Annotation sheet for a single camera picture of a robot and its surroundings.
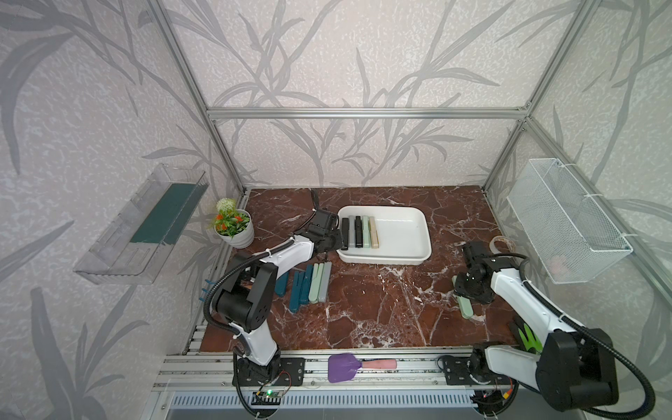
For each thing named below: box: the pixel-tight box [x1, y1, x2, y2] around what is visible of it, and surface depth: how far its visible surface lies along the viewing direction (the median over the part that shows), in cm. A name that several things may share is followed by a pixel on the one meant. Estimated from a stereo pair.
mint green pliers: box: [362, 215, 372, 249], surface depth 104 cm
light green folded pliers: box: [308, 262, 324, 304], surface depth 91 cm
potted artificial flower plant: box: [209, 197, 255, 249], surface depth 93 cm
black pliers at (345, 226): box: [341, 217, 350, 251], surface depth 104 cm
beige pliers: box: [369, 216, 380, 249], surface depth 101 cm
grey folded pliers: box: [317, 261, 333, 303], surface depth 90 cm
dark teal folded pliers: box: [289, 264, 311, 314], surface depth 90 cm
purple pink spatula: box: [328, 352, 398, 384], surface depth 75 cm
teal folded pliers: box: [299, 264, 315, 305], surface depth 90 cm
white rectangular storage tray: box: [336, 205, 433, 266], surface depth 103 cm
